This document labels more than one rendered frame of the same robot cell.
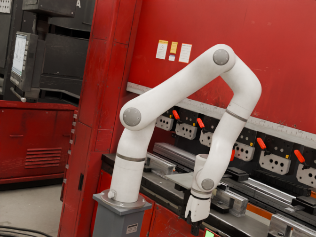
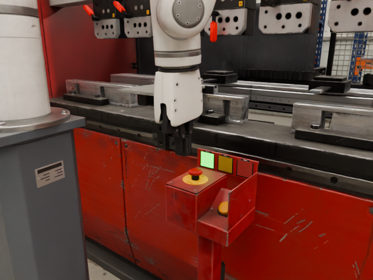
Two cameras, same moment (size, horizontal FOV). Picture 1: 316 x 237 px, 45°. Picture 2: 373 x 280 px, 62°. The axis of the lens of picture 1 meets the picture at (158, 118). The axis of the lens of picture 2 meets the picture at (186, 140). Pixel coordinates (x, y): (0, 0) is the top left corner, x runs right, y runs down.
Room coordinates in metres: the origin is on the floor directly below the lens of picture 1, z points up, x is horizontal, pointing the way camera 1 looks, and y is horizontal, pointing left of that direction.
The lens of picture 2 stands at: (0.88, -0.14, 1.13)
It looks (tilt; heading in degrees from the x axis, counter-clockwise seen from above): 17 degrees down; 350
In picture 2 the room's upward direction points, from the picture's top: straight up
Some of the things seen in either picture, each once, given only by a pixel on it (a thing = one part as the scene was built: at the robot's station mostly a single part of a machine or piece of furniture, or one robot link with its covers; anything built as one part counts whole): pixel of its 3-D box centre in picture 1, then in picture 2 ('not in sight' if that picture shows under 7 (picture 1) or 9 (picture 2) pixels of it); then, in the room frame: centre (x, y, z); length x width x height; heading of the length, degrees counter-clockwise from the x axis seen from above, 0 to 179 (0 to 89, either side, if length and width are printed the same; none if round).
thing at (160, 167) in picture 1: (146, 160); (100, 91); (2.48, 0.02, 0.92); 0.50 x 0.06 x 0.10; 44
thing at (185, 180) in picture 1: (192, 180); (163, 88); (1.98, -0.25, 1.00); 0.26 x 0.18 x 0.01; 134
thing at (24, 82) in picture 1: (27, 60); not in sight; (2.56, 0.93, 1.42); 0.45 x 0.12 x 0.36; 32
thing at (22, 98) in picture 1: (18, 90); not in sight; (2.60, 0.99, 1.20); 0.45 x 0.03 x 0.08; 32
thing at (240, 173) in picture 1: (228, 174); (211, 78); (2.19, -0.47, 1.01); 0.26 x 0.12 x 0.05; 134
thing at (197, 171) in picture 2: not in sight; (195, 175); (1.66, -0.30, 0.79); 0.04 x 0.04 x 0.04
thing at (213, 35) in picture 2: (233, 152); (214, 26); (1.93, -0.42, 1.20); 0.04 x 0.02 x 0.10; 134
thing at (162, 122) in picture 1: (168, 115); (111, 19); (2.39, -0.06, 1.26); 0.15 x 0.09 x 0.17; 44
